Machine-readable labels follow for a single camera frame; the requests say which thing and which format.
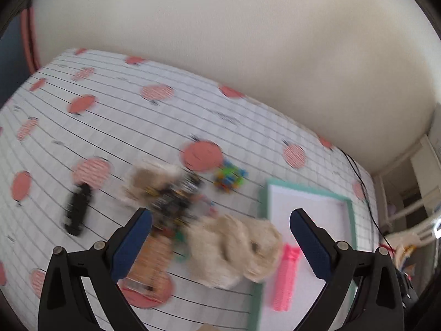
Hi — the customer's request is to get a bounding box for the pomegranate printed grid bedsheet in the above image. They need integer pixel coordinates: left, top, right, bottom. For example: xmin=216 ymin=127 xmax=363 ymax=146
xmin=0 ymin=48 xmax=380 ymax=331

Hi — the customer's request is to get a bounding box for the teal rimmed white box tray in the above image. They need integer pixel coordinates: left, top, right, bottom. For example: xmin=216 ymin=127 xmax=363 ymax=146
xmin=253 ymin=178 xmax=357 ymax=331

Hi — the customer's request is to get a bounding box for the cream lace scrunchie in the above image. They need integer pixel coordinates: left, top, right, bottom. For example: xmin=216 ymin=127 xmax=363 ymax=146
xmin=186 ymin=214 xmax=250 ymax=289
xmin=238 ymin=218 xmax=284 ymax=282

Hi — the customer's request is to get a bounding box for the white shelf unit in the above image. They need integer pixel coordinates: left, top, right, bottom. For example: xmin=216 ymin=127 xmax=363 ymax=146
xmin=374 ymin=133 xmax=441 ymax=244

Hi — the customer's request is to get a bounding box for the pink bed frame rail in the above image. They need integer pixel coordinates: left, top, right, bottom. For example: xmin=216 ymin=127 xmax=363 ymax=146
xmin=20 ymin=5 xmax=42 ymax=74

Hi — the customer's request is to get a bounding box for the colourful plastic block toy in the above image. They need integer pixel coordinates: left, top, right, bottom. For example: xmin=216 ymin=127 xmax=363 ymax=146
xmin=213 ymin=160 xmax=249 ymax=192

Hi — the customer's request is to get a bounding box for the pink plastic comb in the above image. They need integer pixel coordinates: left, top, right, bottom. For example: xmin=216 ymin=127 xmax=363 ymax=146
xmin=272 ymin=244 xmax=302 ymax=313

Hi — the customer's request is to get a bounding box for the black hair clip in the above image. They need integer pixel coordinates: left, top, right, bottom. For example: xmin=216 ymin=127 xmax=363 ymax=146
xmin=62 ymin=183 xmax=93 ymax=237

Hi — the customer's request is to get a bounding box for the orange snack packet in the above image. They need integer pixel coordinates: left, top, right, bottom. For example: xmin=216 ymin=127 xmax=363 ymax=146
xmin=126 ymin=233 xmax=174 ymax=292

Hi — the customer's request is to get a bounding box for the black cable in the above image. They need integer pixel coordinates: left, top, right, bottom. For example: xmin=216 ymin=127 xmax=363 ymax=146
xmin=336 ymin=148 xmax=391 ymax=250

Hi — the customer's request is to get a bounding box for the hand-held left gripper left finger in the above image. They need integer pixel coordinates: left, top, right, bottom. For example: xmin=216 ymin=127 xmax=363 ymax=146
xmin=38 ymin=207 xmax=154 ymax=331

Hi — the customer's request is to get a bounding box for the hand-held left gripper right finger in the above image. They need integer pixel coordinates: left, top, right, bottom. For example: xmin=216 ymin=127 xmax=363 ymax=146
xmin=289 ymin=208 xmax=406 ymax=331

